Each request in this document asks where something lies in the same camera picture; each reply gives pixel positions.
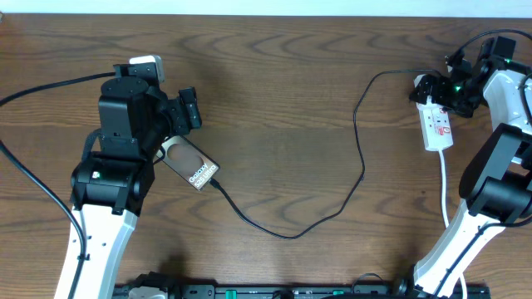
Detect white power strip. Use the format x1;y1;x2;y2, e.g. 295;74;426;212
416;103;453;152

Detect black USB charging cable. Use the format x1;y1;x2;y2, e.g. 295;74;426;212
209;68;441;241

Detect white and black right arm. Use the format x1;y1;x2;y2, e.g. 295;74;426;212
395;29;531;298

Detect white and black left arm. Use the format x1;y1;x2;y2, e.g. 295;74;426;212
55;56;202;298

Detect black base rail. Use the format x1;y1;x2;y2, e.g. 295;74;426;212
112;272;491;299

